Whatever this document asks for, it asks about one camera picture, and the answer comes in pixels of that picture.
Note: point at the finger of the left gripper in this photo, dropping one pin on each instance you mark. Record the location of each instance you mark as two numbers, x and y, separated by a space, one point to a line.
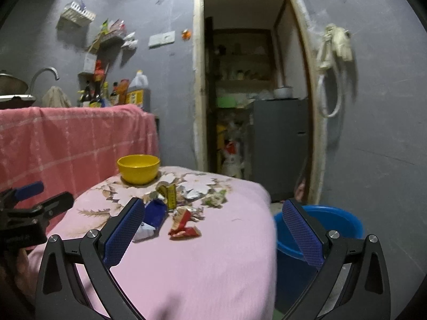
54 206
28 191

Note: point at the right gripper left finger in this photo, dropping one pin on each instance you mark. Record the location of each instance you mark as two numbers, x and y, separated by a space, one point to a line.
60 293

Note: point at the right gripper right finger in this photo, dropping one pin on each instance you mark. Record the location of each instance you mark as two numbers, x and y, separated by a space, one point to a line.
351 280

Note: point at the blue white wrapper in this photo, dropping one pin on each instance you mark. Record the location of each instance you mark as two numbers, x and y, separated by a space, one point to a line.
156 212

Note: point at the yellow paper carton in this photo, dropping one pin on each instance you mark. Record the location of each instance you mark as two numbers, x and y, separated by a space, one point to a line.
169 193

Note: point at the red paper wrapper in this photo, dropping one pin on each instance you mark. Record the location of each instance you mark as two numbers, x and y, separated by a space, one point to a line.
179 229

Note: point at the green white paper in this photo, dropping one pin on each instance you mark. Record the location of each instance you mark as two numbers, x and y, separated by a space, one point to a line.
216 199

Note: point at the silver foil wrapper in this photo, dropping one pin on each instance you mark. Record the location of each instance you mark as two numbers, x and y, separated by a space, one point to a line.
190 195

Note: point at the pink checked towel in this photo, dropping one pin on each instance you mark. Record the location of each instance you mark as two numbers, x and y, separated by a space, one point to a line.
71 149

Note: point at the blue plastic bucket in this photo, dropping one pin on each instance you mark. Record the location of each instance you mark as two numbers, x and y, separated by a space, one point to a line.
293 272

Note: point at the yellow bowl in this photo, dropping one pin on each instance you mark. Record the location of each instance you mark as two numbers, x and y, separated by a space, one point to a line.
138 169

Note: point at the beige dish rag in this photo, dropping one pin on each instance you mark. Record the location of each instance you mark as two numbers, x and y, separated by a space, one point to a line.
56 98

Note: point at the metal wok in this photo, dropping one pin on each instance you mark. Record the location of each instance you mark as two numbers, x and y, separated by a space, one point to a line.
14 92

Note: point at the dark sauce bottle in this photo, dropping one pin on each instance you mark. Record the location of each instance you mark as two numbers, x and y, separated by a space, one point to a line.
96 100

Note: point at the large oil jug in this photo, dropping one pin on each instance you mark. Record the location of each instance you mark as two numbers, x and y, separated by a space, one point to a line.
138 92

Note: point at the pink floral table cloth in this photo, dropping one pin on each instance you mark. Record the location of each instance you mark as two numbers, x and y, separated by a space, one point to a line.
227 273

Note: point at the red white sack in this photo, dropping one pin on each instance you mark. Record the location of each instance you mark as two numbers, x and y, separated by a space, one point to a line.
232 165

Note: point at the grey refrigerator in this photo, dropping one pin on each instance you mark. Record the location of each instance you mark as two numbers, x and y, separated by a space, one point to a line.
279 134

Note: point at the green plastic basin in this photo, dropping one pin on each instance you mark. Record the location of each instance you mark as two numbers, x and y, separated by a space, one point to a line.
226 102

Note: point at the metal pot on refrigerator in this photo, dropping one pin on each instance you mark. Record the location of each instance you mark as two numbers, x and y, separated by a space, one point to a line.
283 92

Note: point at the cream rubber gloves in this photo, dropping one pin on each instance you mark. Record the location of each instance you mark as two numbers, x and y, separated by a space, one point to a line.
335 44

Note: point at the wall shelf with packets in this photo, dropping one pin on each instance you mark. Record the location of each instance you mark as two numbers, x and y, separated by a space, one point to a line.
113 33

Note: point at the white wall basket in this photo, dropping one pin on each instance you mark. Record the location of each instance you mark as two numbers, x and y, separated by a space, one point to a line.
77 13

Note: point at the white wall switch plate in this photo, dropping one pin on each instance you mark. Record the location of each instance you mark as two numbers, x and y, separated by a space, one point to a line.
161 39

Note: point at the orange wall hook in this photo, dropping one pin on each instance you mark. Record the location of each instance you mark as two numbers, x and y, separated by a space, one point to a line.
186 34

